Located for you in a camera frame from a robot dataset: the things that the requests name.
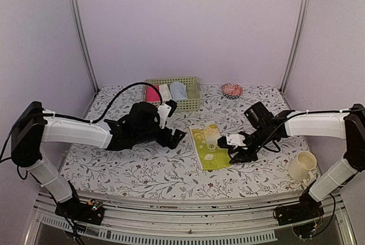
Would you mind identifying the green white small packet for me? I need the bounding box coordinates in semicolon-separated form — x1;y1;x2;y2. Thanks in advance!
188;121;231;171

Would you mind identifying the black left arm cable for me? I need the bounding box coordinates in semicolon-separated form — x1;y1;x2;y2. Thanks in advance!
94;81;166;125

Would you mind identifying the green perforated plastic basket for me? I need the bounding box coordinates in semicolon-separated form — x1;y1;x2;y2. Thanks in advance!
145;76;201;112

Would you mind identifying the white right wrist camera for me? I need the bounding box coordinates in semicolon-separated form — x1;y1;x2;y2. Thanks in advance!
217;134;246;148

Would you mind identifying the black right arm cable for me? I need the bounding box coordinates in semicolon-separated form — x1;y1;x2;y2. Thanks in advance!
263;138;282;153

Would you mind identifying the blue patterned bowl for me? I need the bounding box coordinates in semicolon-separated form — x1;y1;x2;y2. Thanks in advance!
224;94;241;100

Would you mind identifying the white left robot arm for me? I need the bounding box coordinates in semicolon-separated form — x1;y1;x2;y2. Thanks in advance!
6;100;186;225

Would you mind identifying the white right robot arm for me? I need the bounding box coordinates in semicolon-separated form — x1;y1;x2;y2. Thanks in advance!
217;102;364;225

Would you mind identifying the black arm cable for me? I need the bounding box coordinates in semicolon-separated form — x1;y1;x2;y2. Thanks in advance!
94;81;166;125
263;138;282;153

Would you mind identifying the aluminium front rail base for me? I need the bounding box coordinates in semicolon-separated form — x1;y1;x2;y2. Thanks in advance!
25;190;354;245

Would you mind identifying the pink rolled towel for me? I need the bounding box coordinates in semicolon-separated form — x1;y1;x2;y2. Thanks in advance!
145;85;160;103

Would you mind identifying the cream ribbed mug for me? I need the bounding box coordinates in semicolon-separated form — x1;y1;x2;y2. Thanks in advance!
287;151;317;187

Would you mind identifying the cream rolled towel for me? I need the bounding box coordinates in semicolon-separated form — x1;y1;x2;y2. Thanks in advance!
159;84;172;101

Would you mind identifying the right aluminium frame post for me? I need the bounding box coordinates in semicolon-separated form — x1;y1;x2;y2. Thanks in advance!
279;0;309;95

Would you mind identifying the light blue towel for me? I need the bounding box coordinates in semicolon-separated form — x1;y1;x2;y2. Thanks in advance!
169;81;188;101

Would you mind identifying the left aluminium frame post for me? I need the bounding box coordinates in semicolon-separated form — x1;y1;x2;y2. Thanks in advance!
69;0;99;93

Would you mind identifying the aluminium frame post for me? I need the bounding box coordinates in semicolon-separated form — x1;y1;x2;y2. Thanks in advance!
279;0;309;95
69;0;99;93

